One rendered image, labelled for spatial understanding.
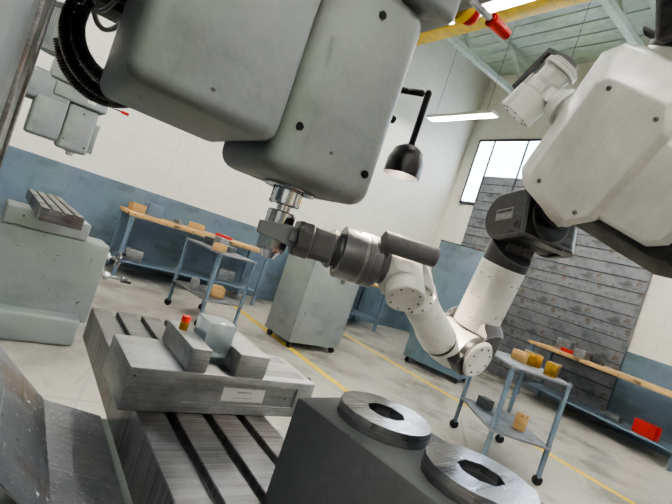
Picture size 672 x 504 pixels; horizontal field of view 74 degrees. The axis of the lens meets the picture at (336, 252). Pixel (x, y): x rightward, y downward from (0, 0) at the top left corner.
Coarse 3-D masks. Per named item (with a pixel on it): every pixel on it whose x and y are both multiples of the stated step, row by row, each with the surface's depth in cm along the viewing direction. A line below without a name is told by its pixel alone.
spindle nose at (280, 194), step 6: (276, 186) 72; (276, 192) 71; (282, 192) 71; (288, 192) 71; (294, 192) 71; (276, 198) 71; (282, 198) 71; (288, 198) 71; (294, 198) 71; (300, 198) 72; (288, 204) 71; (294, 204) 71
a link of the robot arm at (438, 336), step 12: (420, 324) 82; (432, 324) 82; (444, 324) 84; (456, 324) 93; (420, 336) 85; (432, 336) 84; (444, 336) 84; (456, 336) 90; (468, 336) 89; (432, 348) 86; (444, 348) 86; (456, 348) 88; (468, 348) 87; (444, 360) 89; (456, 360) 86
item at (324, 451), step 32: (320, 416) 40; (352, 416) 39; (384, 416) 44; (416, 416) 44; (288, 448) 42; (320, 448) 39; (352, 448) 37; (384, 448) 37; (416, 448) 39; (448, 448) 38; (288, 480) 41; (320, 480) 38; (352, 480) 36; (384, 480) 34; (416, 480) 33; (448, 480) 32; (480, 480) 37; (512, 480) 36
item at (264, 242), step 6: (270, 216) 71; (276, 216) 71; (282, 222) 71; (288, 222) 71; (258, 240) 72; (264, 240) 71; (270, 240) 71; (258, 246) 71; (264, 246) 71; (270, 246) 71; (276, 246) 71; (282, 246) 72; (276, 252) 71; (282, 252) 72
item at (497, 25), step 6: (468, 0) 73; (474, 0) 74; (474, 6) 74; (480, 6) 75; (480, 12) 76; (486, 12) 76; (486, 18) 77; (492, 18) 77; (498, 18) 77; (486, 24) 78; (492, 24) 77; (498, 24) 77; (504, 24) 78; (492, 30) 79; (498, 30) 78; (504, 30) 78; (510, 30) 79; (504, 36) 79
